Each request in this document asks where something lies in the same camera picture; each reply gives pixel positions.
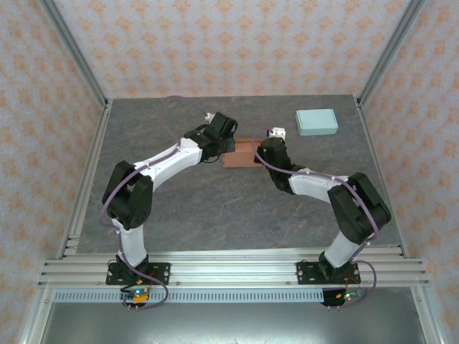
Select wide aluminium frame beam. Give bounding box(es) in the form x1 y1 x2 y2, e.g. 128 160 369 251
37 258 431 288

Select aluminium right side rail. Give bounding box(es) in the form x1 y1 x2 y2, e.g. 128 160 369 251
354 96 410 259

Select aluminium left corner post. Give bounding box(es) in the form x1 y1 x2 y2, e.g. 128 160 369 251
37 0 110 108

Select pale teal paper box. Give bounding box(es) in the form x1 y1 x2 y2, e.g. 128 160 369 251
295 108 339 138

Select salmon pink paper box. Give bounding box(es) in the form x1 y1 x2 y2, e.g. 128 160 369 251
222 138 263 169

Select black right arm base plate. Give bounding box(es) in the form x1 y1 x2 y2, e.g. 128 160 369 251
296 261 361 286

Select aluminium rail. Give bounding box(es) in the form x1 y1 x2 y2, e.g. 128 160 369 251
354 96 410 259
55 100 114 259

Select aluminium corner post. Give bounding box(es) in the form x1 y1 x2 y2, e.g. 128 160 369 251
37 0 110 108
356 0 428 108

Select narrow aluminium table edge beam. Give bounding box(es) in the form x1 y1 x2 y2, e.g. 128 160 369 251
62 249 410 261

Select slotted grey cable duct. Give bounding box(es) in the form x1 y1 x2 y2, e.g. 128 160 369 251
52 289 326 304

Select grey metal shelf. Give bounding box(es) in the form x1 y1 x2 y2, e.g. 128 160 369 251
39 300 431 344

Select aluminium left side rail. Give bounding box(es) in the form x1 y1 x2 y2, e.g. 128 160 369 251
55 100 114 259

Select aluminium right corner post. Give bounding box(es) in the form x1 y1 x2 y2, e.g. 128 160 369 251
356 0 428 108

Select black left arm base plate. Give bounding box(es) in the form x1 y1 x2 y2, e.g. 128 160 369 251
106 262 171 286

